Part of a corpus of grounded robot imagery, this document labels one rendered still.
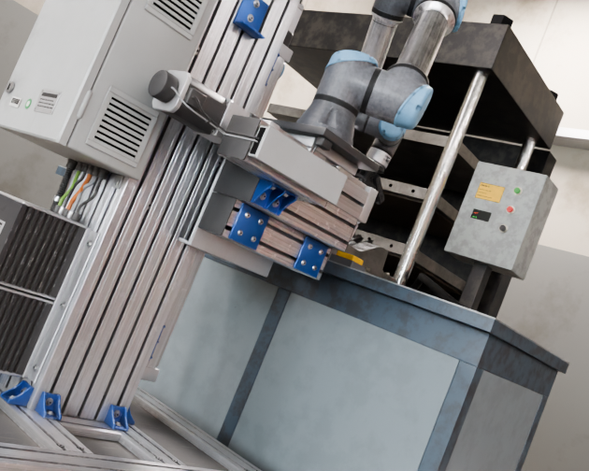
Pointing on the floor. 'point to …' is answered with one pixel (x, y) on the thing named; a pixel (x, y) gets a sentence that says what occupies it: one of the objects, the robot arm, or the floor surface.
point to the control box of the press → (499, 224)
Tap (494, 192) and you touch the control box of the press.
